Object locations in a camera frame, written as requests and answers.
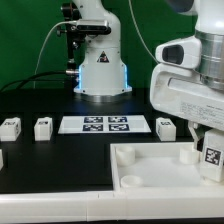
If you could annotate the white sheet with markers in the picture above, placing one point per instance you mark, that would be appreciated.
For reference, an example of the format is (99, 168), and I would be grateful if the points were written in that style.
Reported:
(104, 124)

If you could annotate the white front rail fixture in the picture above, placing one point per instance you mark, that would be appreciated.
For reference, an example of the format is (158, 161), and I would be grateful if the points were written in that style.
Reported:
(127, 204)

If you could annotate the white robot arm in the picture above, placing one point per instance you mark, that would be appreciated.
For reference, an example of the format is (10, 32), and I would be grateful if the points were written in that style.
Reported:
(102, 73)

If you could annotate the black camera on stand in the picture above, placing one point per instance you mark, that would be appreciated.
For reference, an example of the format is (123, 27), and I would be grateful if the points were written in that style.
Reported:
(76, 29)

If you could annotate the white square tabletop part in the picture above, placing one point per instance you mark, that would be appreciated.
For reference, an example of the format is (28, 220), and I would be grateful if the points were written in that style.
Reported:
(159, 165)

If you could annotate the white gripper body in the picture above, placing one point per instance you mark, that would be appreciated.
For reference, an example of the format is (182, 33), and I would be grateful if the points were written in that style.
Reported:
(177, 89)

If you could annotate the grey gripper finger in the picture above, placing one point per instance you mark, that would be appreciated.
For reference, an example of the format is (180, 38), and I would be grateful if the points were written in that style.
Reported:
(197, 134)

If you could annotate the white block left edge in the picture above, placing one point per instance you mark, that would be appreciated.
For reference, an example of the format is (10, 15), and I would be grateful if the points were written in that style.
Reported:
(1, 160)

